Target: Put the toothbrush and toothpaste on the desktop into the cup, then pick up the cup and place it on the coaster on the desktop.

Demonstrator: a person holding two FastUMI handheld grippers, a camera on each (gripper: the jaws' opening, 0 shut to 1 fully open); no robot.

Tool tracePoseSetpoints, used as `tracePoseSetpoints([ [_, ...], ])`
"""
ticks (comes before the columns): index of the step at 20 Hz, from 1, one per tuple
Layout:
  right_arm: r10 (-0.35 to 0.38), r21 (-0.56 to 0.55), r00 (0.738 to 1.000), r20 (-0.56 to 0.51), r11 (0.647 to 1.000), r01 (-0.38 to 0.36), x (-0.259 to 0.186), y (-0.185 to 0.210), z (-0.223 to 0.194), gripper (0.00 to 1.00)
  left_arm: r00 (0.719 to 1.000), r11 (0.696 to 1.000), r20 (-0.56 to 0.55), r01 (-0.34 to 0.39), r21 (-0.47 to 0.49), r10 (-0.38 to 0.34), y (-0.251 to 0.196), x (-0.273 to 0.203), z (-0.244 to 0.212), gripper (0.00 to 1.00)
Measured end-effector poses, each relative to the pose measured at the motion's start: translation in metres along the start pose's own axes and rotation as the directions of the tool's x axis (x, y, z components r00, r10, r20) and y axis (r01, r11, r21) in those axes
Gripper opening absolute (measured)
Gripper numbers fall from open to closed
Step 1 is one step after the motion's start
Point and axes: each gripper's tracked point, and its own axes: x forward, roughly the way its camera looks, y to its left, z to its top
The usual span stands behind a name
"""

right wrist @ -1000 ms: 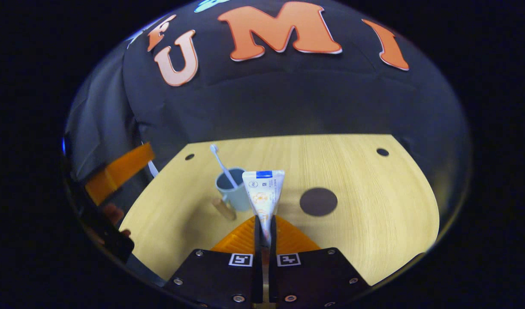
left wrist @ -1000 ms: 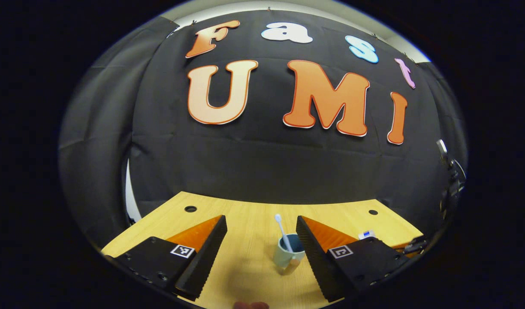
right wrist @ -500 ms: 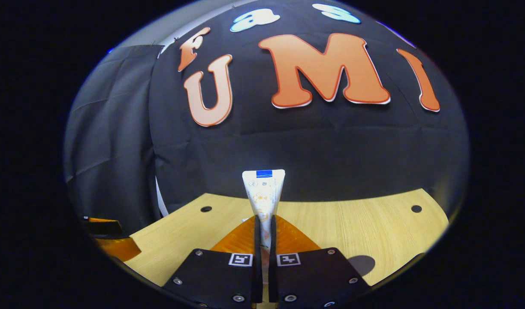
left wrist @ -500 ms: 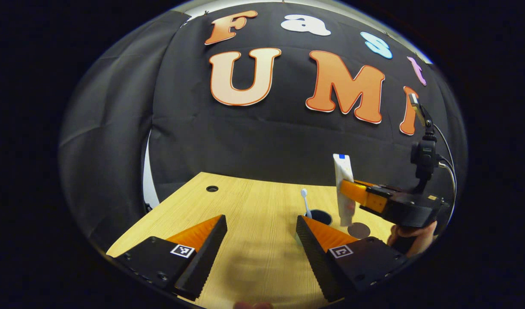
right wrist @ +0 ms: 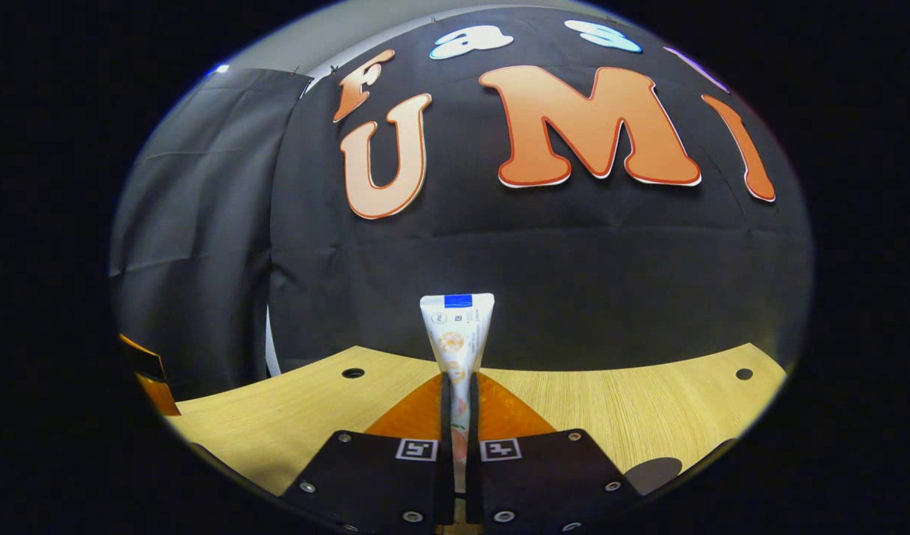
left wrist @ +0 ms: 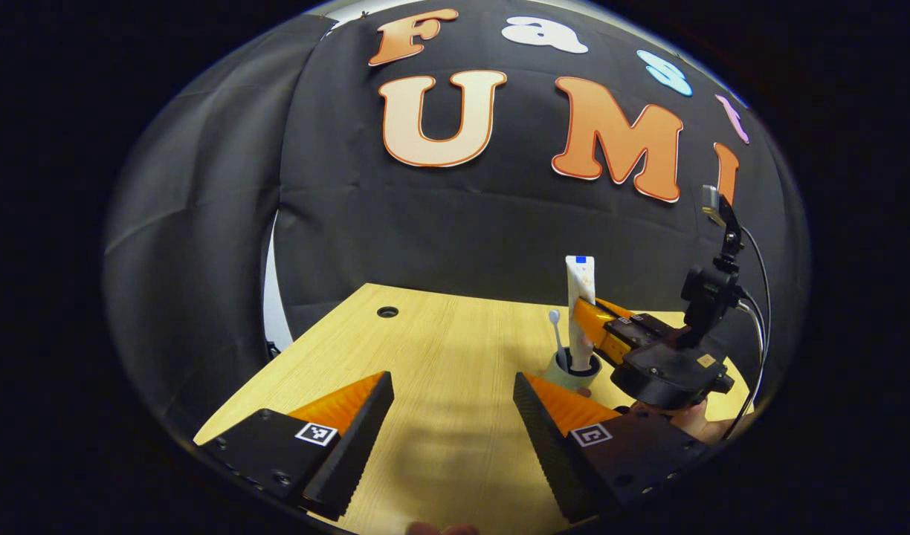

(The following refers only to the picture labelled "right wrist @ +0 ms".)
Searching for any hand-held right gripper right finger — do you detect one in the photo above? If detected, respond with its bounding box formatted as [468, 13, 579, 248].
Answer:
[466, 372, 645, 533]

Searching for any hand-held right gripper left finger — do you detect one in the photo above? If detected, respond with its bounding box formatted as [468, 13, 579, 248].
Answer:
[280, 372, 456, 533]

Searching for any dark brown round coaster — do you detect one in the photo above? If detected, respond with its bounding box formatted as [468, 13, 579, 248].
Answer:
[622, 457, 683, 496]

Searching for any white toothpaste tube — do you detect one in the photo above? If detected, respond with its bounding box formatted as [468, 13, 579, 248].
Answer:
[419, 293, 496, 495]

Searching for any wooden desktop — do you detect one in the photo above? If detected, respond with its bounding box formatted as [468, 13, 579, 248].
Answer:
[165, 342, 789, 533]

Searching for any black backdrop cloth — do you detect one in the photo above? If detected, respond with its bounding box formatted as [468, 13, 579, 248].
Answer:
[109, 4, 814, 402]

